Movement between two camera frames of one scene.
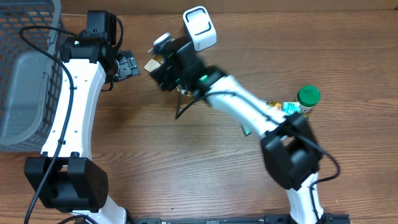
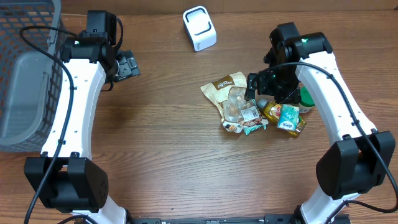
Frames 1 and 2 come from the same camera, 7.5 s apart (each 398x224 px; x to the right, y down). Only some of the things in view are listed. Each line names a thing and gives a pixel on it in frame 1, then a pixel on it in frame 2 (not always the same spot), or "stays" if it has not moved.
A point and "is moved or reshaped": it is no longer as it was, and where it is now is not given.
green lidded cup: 308,96 stays
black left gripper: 129,65 stays
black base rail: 329,218 stays
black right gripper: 163,78 to 292,96
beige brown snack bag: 154,63 is moved or reshaped
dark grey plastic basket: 31,84 stays
